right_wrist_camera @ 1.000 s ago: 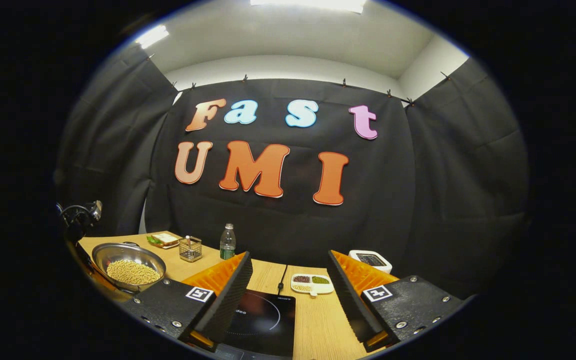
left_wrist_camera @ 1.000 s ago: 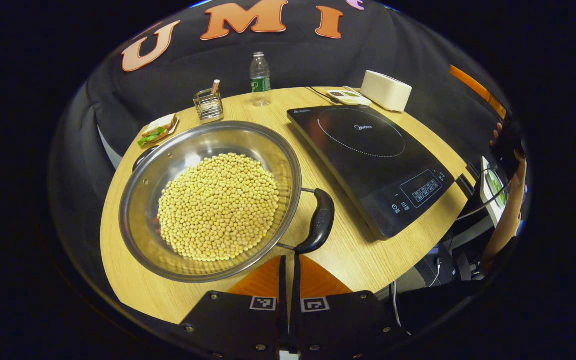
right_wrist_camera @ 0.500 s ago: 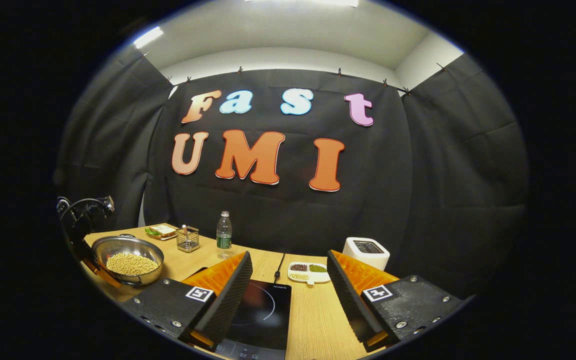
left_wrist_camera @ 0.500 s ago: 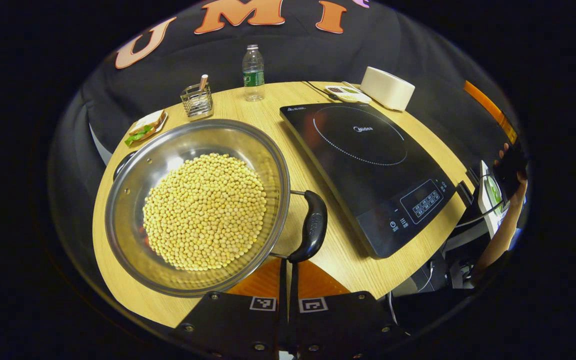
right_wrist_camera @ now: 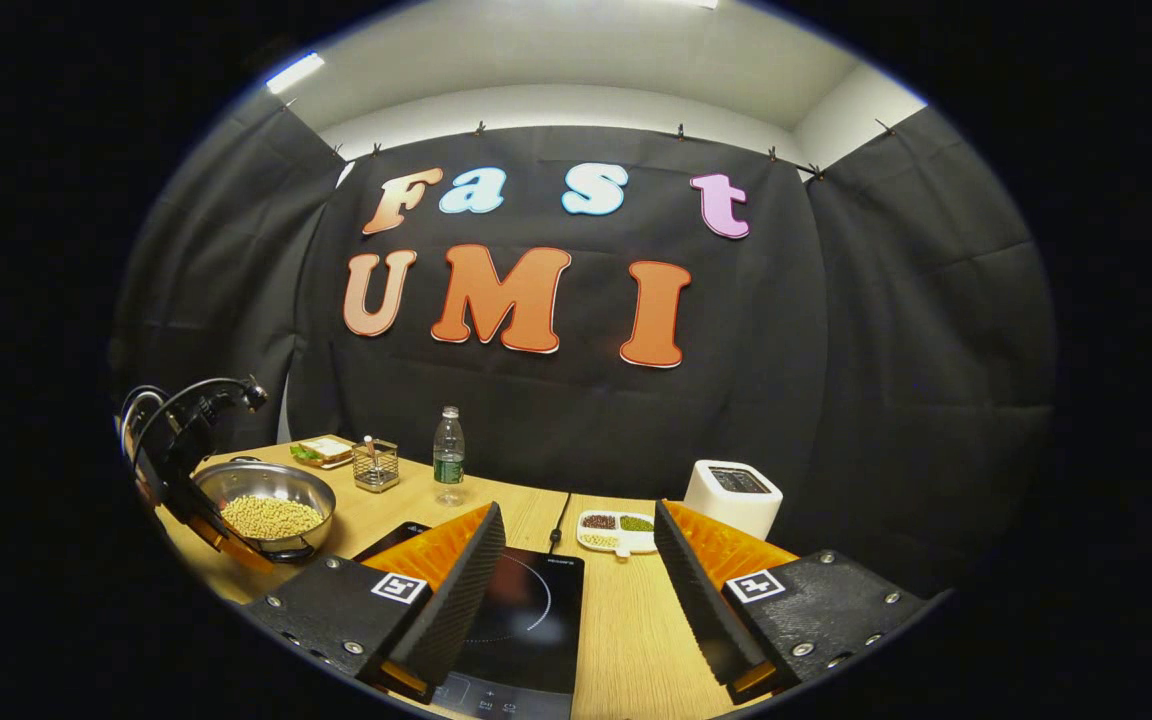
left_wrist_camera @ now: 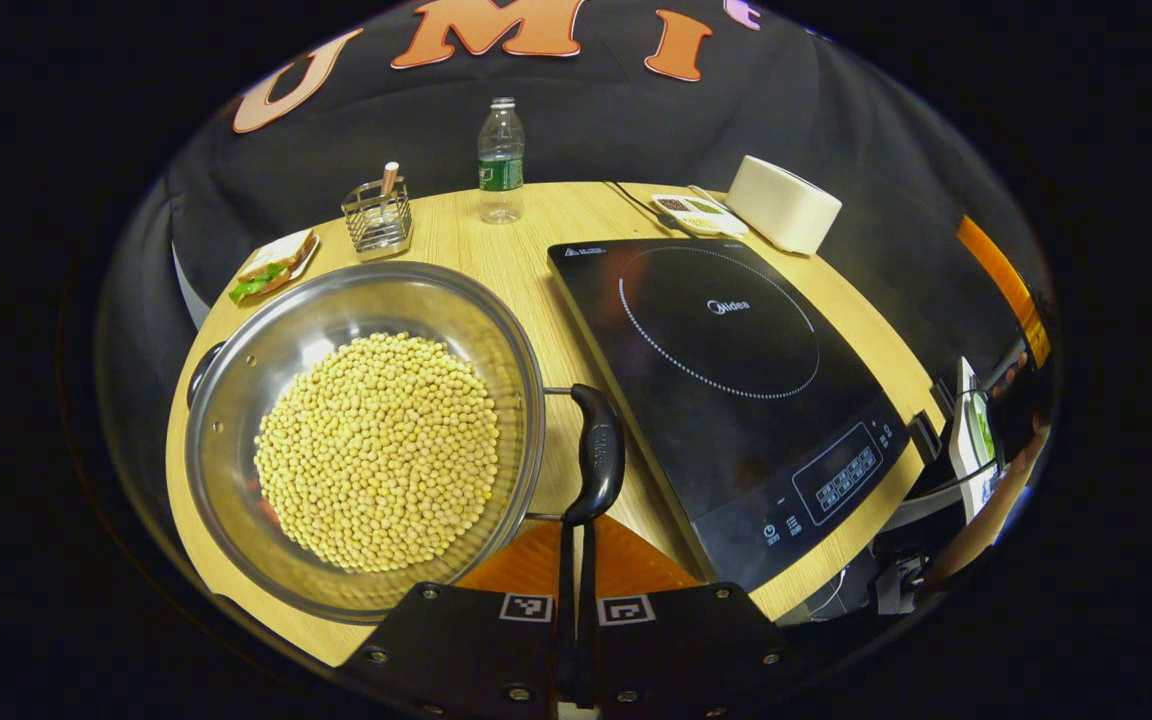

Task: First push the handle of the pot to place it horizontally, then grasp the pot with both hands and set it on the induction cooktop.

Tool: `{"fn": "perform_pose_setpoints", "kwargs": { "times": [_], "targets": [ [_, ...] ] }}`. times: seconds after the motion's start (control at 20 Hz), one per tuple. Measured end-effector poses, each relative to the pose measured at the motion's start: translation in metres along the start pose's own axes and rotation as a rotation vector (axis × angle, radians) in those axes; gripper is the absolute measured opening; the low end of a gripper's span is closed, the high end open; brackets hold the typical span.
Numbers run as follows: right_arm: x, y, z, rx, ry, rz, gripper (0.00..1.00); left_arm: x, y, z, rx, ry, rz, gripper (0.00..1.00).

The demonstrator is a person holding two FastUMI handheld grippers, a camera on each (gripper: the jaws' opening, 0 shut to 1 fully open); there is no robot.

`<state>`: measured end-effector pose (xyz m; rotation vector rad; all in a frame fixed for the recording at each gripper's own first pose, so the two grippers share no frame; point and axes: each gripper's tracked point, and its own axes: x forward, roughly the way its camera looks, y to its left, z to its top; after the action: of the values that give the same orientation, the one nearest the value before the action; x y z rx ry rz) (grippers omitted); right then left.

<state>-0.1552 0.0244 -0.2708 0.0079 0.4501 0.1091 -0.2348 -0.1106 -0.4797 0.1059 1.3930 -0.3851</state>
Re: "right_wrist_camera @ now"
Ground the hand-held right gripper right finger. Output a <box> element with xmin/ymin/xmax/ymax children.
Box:
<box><xmin>654</xmin><ymin>498</ymin><xmax>937</xmax><ymax>706</ymax></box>

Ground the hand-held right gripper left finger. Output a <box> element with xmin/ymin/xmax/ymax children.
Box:
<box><xmin>241</xmin><ymin>502</ymin><xmax>507</xmax><ymax>704</ymax></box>

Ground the pile of soybeans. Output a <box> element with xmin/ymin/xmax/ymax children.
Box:
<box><xmin>221</xmin><ymin>495</ymin><xmax>325</xmax><ymax>541</ymax></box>

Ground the stainless steel pot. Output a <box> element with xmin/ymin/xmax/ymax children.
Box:
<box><xmin>191</xmin><ymin>457</ymin><xmax>339</xmax><ymax>564</ymax></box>

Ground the black induction cooktop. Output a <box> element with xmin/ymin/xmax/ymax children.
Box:
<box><xmin>351</xmin><ymin>520</ymin><xmax>587</xmax><ymax>720</ymax></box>

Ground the white divided bean dish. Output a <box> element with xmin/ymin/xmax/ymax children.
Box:
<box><xmin>576</xmin><ymin>510</ymin><xmax>659</xmax><ymax>559</ymax></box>

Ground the white toaster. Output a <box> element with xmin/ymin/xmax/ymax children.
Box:
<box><xmin>683</xmin><ymin>459</ymin><xmax>784</xmax><ymax>541</ymax></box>

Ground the sandwich on white plate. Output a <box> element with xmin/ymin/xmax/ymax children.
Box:
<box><xmin>288</xmin><ymin>435</ymin><xmax>357</xmax><ymax>471</ymax></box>

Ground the clear plastic water bottle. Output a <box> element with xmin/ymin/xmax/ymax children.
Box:
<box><xmin>433</xmin><ymin>405</ymin><xmax>467</xmax><ymax>507</ymax></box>

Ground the black backdrop cloth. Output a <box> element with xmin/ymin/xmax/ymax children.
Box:
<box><xmin>111</xmin><ymin>90</ymin><xmax>1057</xmax><ymax>601</ymax></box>

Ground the small ceiling light panel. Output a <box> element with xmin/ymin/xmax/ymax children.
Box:
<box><xmin>266</xmin><ymin>50</ymin><xmax>327</xmax><ymax>96</ymax></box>

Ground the wire mesh basket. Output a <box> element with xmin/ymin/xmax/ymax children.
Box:
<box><xmin>351</xmin><ymin>437</ymin><xmax>402</xmax><ymax>494</ymax></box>

